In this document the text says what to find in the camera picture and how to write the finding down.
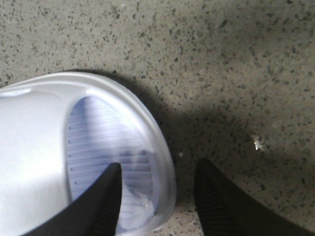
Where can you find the light blue slipper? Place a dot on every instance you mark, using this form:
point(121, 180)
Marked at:
point(85, 121)

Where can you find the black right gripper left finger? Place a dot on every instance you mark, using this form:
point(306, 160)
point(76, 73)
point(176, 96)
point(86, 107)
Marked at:
point(47, 211)

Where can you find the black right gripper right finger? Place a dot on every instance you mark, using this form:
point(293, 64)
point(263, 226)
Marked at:
point(226, 210)

